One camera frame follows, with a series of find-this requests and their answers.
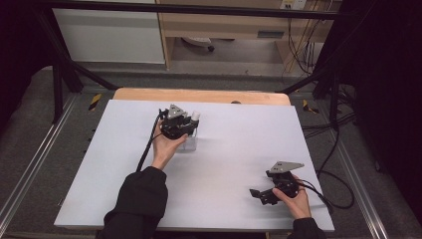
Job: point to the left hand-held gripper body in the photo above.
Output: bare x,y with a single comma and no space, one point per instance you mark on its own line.
174,127

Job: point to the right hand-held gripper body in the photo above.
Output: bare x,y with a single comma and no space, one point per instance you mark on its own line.
287,184

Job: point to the green and white glue stick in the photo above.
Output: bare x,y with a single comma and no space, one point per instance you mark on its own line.
195,115

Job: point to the clear plastic pen organizer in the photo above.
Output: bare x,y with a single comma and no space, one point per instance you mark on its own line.
190,144

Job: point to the person's left hand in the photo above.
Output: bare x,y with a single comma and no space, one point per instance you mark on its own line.
164,149

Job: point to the person's right hand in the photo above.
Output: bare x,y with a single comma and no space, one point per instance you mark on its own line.
298,205

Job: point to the yellow and black tape strip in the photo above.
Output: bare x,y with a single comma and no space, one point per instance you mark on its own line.
310,108
95,102

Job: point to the office chair base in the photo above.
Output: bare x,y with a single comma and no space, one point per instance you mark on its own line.
199,41

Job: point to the light wooden desk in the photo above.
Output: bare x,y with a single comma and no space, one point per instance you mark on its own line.
225,28

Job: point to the white cabinet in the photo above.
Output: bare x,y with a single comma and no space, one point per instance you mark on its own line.
109,36

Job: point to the dark curtain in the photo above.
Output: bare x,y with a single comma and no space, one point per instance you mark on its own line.
391,99
20,49

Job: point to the aluminium rail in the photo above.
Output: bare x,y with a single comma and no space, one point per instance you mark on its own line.
361,192
33,166

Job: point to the black metal frame stand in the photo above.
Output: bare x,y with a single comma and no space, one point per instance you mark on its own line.
333,96
58,89

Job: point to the black metal frame crossbar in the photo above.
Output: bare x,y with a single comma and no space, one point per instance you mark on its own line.
199,10

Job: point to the white wall socket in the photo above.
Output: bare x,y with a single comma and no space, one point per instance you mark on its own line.
293,4

